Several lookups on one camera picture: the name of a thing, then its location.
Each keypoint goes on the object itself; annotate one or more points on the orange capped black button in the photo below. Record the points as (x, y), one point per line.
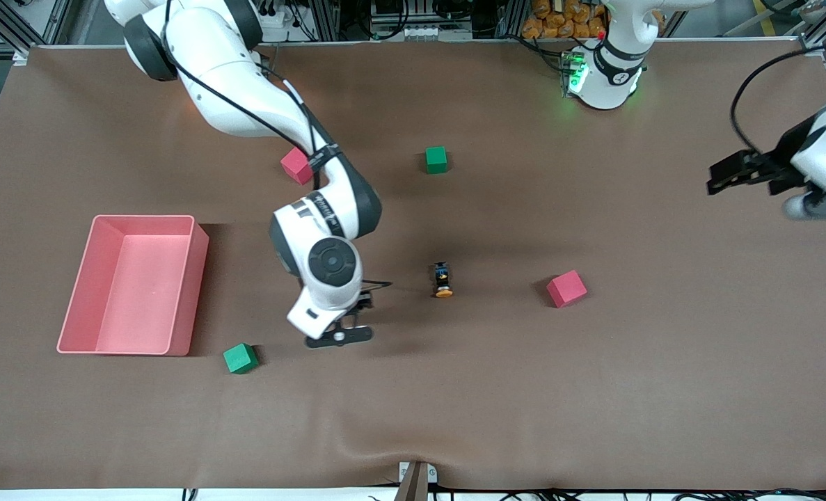
(443, 280)

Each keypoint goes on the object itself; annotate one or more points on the green cube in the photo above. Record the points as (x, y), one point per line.
(240, 358)
(436, 160)

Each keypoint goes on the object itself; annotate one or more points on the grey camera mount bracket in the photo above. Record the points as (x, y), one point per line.
(416, 483)

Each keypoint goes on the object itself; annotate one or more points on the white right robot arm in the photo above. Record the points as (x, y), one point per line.
(225, 90)

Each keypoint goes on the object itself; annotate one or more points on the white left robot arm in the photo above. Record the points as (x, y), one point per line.
(607, 83)

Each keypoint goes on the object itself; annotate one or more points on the white power strip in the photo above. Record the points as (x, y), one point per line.
(275, 21)

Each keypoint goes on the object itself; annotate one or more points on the pink plastic bin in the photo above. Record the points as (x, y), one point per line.
(141, 292)

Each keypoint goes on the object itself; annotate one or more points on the white connector strip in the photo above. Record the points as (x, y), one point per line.
(423, 32)

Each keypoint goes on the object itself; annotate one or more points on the metal corner bracket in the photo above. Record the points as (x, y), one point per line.
(21, 57)
(811, 45)

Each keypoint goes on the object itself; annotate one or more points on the pink cube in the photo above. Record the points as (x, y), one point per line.
(293, 167)
(566, 289)

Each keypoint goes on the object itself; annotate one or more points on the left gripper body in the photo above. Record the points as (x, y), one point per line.
(783, 161)

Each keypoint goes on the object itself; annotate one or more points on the orange snack bags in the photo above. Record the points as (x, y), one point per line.
(559, 24)

